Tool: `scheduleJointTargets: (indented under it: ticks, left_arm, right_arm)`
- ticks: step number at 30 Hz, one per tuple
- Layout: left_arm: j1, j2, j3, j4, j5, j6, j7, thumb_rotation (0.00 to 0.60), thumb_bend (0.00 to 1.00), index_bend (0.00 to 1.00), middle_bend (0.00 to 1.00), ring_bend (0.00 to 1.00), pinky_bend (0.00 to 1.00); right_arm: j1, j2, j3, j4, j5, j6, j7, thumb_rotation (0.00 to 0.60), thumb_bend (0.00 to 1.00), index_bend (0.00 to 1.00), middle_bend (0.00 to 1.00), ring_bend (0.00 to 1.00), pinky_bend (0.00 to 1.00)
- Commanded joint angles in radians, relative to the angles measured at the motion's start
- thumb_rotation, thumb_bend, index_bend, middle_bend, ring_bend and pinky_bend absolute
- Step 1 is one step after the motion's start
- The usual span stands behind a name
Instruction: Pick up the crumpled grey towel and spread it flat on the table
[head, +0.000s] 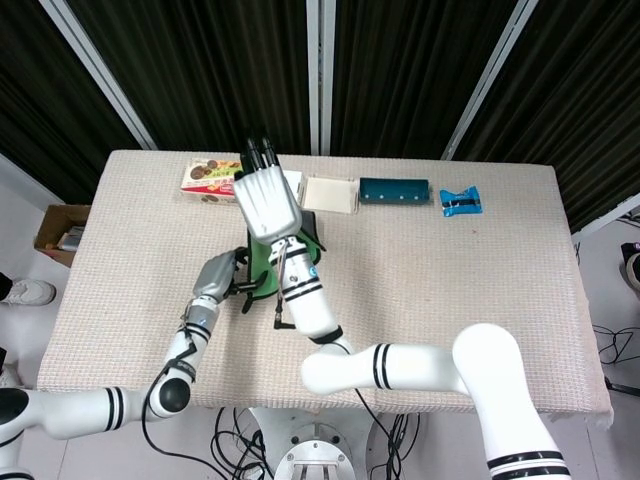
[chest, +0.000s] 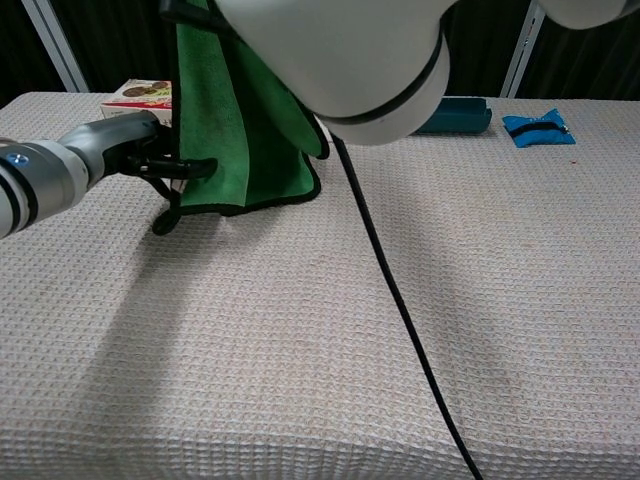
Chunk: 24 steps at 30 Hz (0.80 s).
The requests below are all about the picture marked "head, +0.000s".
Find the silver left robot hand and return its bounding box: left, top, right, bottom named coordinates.
left=192, top=248, right=271, bottom=305

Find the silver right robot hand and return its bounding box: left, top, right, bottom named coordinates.
left=233, top=137, right=304, bottom=246

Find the green bag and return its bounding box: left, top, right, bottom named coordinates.
left=238, top=209, right=329, bottom=315

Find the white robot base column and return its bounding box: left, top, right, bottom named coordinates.
left=247, top=407, right=381, bottom=480

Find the shallow beige open tray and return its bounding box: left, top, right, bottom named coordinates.
left=298, top=174, right=361, bottom=216

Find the cookie box with red band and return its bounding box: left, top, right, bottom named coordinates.
left=179, top=157, right=246, bottom=204

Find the dark teal rectangular box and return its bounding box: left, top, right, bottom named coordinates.
left=358, top=176, right=432, bottom=207

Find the black pleated curtain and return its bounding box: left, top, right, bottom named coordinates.
left=0, top=0, right=640, bottom=236

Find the brown cardboard box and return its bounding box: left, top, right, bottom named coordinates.
left=33, top=203, right=92, bottom=266

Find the beige waffle tablecloth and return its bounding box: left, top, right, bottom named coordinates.
left=37, top=149, right=615, bottom=419

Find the white sneaker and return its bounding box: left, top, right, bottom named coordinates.
left=1, top=279, right=57, bottom=307

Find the blue snack packet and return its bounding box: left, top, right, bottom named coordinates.
left=438, top=185, right=485, bottom=218

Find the right wrist cable with plug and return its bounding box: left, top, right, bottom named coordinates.
left=272, top=239, right=301, bottom=332

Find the upright white frame post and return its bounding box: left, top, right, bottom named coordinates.
left=305, top=0, right=334, bottom=156

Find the black floor cable bundle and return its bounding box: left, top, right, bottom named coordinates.
left=213, top=407, right=277, bottom=480

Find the slanted white frame post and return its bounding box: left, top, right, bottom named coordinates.
left=442, top=0, right=541, bottom=161
left=39, top=0, right=159, bottom=151

